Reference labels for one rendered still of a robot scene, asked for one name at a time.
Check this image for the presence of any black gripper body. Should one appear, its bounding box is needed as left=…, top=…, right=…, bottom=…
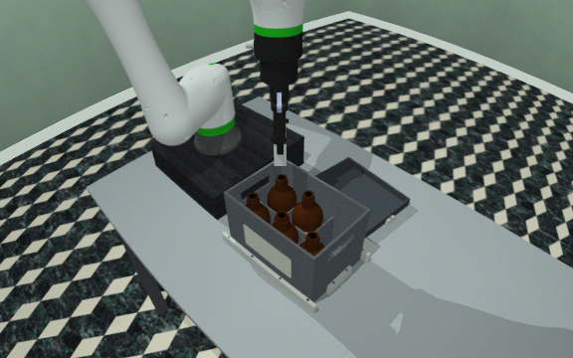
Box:
left=260, top=60, right=298, bottom=103

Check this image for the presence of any grey divided crate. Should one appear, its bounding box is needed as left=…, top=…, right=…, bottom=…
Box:
left=228, top=163, right=371, bottom=302

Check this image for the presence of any brown glass bottle with white label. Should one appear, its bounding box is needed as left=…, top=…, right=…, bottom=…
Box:
left=272, top=211, right=298, bottom=244

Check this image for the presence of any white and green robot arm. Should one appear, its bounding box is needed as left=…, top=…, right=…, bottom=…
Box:
left=86, top=0, right=310, bottom=155

